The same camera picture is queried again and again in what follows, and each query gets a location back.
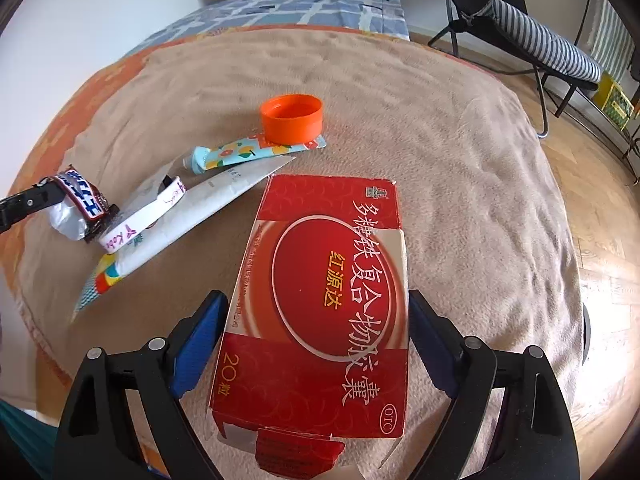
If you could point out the orange bottle cap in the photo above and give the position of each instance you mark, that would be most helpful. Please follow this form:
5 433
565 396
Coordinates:
290 127

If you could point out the large white tube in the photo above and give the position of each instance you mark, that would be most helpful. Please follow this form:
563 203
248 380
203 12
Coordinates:
200 205

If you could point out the colourful snack packet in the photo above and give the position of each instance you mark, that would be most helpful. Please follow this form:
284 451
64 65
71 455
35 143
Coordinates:
235 155

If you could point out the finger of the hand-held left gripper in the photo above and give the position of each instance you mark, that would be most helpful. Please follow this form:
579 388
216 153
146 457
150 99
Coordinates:
30 205

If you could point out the snack bar wrapper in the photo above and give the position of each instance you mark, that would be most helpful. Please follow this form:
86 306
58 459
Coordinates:
82 192

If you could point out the black drying rack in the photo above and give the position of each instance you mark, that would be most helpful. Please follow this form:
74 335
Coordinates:
582 10

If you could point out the teal cloth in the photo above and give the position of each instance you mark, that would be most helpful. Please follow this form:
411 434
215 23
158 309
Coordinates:
25 440

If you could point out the blue checkered bed sheet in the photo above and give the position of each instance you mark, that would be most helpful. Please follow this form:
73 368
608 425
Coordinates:
300 10

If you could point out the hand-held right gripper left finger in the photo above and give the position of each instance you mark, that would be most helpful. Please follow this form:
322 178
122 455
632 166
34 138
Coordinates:
200 347

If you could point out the beige blanket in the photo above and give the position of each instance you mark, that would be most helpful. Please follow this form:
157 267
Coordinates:
400 110

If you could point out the green striped towel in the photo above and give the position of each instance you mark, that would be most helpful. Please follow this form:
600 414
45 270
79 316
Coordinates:
612 35

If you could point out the white wristband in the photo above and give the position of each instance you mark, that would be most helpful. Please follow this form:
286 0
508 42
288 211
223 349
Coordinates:
117 237

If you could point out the striped chair cushion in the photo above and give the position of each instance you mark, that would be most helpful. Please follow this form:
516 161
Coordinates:
540 40

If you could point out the yellow crate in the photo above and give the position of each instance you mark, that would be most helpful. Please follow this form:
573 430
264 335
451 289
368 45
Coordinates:
616 102

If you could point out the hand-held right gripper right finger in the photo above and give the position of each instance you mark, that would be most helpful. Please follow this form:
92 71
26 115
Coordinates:
434 347

